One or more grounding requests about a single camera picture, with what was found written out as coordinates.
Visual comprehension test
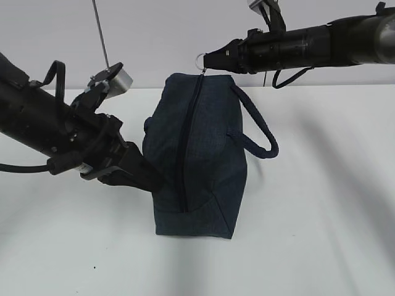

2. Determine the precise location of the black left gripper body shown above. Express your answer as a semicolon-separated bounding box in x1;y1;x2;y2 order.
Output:
48;92;128;181

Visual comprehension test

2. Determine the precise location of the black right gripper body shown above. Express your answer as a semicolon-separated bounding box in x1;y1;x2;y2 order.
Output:
233;29;284;74

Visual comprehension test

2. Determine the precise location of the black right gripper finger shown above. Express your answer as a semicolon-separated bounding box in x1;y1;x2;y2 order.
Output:
205;64;241;73
204;41;239;67

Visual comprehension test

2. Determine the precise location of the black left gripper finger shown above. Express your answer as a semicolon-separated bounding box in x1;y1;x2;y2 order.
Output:
122;142;164;191
98;172;147;190

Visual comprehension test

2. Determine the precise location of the silver zipper pull ring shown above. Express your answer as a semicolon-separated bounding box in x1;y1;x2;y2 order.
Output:
195;52;208;75

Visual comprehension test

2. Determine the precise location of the dark navy fabric lunch bag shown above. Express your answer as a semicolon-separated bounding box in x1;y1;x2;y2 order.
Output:
142;73;279;239

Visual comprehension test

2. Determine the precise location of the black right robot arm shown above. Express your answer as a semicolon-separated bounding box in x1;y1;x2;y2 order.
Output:
203;1;394;74

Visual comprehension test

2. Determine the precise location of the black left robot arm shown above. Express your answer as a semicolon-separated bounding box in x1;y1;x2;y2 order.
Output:
1;57;164;192

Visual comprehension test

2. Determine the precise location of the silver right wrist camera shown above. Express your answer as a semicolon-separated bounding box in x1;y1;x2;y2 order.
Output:
247;0;286;31

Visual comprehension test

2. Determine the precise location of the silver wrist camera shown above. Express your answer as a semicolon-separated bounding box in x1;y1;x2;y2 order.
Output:
83;62;134;99
247;0;286;31

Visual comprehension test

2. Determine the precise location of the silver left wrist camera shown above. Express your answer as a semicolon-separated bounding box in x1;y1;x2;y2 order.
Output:
83;62;134;99

